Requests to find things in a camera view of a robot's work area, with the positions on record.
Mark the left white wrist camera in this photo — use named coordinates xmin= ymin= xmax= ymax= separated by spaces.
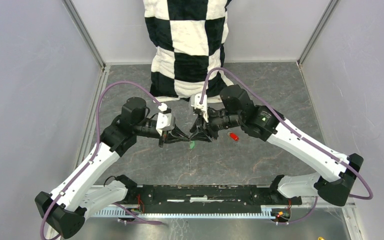
xmin=155 ymin=103 xmax=176 ymax=136

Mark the aluminium frame rail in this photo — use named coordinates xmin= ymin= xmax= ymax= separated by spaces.
xmin=55 ymin=184 xmax=357 ymax=209

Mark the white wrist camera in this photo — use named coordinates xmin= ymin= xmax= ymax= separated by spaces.
xmin=189 ymin=93 xmax=209 ymax=123
xmin=155 ymin=103 xmax=176 ymax=136

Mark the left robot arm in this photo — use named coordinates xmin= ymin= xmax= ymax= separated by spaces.
xmin=34 ymin=97 xmax=189 ymax=239

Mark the grey slotted cable duct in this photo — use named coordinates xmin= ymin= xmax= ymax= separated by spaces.
xmin=92 ymin=206 xmax=275 ymax=220

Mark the black white checkered blanket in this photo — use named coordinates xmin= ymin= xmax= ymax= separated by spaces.
xmin=143 ymin=0 xmax=232 ymax=103

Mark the red tag key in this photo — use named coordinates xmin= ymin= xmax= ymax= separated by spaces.
xmin=228 ymin=132 xmax=239 ymax=142

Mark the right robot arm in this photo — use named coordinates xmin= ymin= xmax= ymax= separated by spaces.
xmin=190 ymin=85 xmax=364 ymax=207

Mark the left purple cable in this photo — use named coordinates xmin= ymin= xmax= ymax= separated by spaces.
xmin=39 ymin=80 xmax=165 ymax=240

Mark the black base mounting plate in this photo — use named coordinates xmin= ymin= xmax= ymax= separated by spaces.
xmin=119 ymin=184 xmax=303 ymax=214

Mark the green tag key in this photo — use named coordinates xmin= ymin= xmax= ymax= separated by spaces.
xmin=189 ymin=141 xmax=196 ymax=150

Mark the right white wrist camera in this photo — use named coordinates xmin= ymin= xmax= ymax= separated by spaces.
xmin=189 ymin=93 xmax=209 ymax=123

